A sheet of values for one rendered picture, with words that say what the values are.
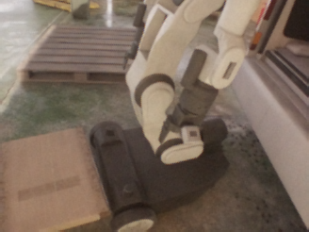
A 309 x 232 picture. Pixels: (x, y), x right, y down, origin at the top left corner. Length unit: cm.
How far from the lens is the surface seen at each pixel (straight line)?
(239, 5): 51
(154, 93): 70
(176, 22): 64
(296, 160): 100
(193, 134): 61
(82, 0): 359
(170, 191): 102
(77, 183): 94
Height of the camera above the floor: 103
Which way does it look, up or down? 38 degrees down
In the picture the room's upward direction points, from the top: 9 degrees clockwise
